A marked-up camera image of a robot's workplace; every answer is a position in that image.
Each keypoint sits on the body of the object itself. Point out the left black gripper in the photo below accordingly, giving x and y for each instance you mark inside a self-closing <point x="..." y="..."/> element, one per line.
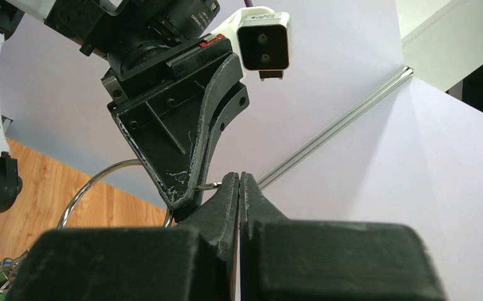
<point x="171" y="104"/>

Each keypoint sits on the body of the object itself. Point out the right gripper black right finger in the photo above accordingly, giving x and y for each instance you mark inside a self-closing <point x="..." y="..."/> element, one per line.
<point x="288" y="259"/>

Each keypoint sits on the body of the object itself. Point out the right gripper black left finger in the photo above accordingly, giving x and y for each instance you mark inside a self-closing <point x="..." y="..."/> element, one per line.
<point x="193" y="260"/>

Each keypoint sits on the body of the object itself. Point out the keyring with key bunch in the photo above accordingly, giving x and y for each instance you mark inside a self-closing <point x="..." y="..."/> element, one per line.
<point x="51" y="196"/>

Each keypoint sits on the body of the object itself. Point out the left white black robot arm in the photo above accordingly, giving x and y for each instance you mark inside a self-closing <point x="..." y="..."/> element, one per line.
<point x="90" y="83"/>

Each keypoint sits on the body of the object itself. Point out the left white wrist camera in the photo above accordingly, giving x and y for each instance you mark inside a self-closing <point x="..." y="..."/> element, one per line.
<point x="261" y="38"/>

